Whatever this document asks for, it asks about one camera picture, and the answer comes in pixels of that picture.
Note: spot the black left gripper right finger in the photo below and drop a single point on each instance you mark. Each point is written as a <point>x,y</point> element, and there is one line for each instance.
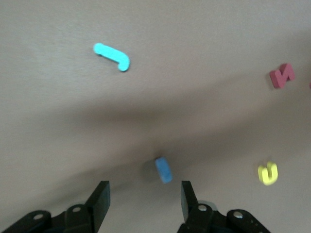
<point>192,208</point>

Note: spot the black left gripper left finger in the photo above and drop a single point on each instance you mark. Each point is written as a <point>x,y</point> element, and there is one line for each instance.
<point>99,206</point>

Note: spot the blue foam letter o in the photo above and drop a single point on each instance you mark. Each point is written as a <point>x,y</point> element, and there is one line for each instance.
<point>164,170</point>

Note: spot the teal foam letter r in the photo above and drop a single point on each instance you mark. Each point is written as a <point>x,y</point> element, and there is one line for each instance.
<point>109,53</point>

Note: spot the yellow foam letter u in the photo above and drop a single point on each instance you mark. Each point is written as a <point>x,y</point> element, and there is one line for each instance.
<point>267,180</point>

